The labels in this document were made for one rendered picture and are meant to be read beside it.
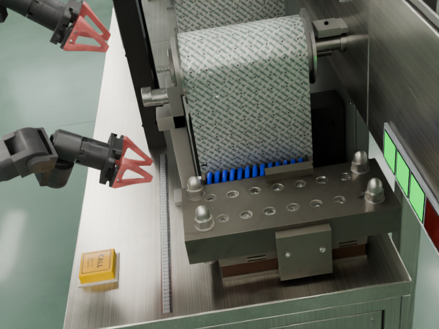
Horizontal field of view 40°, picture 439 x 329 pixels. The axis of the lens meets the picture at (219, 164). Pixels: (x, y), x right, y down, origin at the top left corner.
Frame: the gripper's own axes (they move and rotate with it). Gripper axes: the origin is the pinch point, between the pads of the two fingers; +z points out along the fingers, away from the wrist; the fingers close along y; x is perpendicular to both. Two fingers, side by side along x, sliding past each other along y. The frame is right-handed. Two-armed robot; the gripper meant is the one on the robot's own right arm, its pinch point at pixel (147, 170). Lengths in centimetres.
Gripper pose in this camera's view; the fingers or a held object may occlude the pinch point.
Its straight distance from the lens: 124.2
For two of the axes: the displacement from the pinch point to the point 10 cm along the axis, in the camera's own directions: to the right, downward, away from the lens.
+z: 9.1, 2.8, 3.0
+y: 1.0, 5.6, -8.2
